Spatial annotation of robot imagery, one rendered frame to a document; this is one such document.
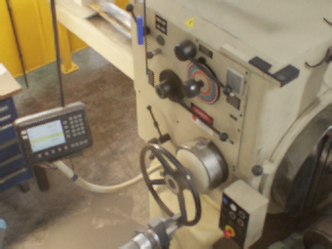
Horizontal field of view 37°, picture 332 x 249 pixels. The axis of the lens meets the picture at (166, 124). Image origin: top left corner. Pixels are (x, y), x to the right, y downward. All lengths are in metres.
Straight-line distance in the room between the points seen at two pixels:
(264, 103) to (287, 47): 0.21
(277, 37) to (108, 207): 2.17
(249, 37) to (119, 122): 2.57
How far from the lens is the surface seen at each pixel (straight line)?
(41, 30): 4.52
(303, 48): 1.76
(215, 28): 1.82
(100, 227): 3.52
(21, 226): 3.63
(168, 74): 2.05
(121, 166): 3.85
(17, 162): 3.52
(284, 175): 2.01
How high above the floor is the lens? 2.84
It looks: 43 degrees down
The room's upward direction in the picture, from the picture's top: straight up
